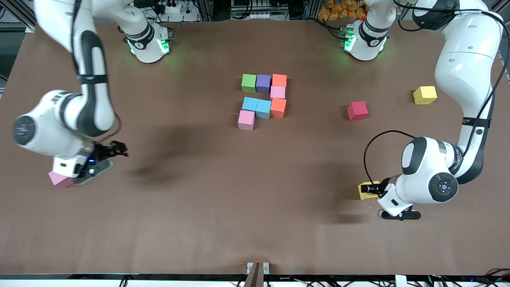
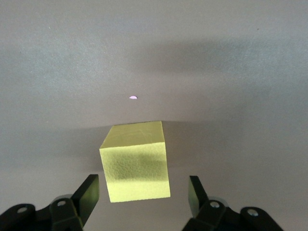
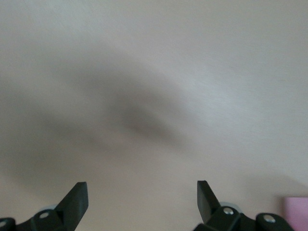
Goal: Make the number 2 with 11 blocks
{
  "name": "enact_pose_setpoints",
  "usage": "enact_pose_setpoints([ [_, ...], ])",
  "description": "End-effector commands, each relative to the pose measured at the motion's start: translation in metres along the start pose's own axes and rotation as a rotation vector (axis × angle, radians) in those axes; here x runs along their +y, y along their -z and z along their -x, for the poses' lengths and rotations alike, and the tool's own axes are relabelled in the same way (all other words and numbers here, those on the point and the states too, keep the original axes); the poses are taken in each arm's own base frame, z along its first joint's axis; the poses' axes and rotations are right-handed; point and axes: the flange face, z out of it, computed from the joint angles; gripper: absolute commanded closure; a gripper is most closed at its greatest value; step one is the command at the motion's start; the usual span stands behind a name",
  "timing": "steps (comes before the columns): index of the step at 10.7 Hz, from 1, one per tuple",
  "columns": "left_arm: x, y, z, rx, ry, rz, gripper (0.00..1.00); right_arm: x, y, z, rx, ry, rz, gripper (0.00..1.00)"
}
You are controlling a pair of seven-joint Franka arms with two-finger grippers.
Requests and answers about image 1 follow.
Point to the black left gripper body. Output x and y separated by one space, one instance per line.
383 186

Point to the yellow foam cube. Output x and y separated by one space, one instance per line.
364 196
425 95

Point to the pink foam cube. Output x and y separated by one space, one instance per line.
246 119
277 92
59 179

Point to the red foam cube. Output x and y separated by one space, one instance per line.
357 110

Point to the orange foam cube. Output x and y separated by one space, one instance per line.
279 79
278 107

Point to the light blue dented foam cube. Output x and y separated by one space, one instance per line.
250 103

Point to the green foam cube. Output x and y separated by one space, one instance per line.
249 81

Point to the purple foam cube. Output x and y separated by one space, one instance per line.
263 82

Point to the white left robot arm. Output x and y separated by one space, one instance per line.
466 71

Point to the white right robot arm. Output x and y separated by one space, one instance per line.
48 131

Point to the brown table mat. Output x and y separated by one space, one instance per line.
255 219

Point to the white power strip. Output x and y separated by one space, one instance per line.
187 16

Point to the orange object pile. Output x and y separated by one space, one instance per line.
338 12

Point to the black equipment rack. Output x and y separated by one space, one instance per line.
287 8

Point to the grey camera mounting post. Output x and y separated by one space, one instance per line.
255 277

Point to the aluminium frame profile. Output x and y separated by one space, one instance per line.
498 6
18 16

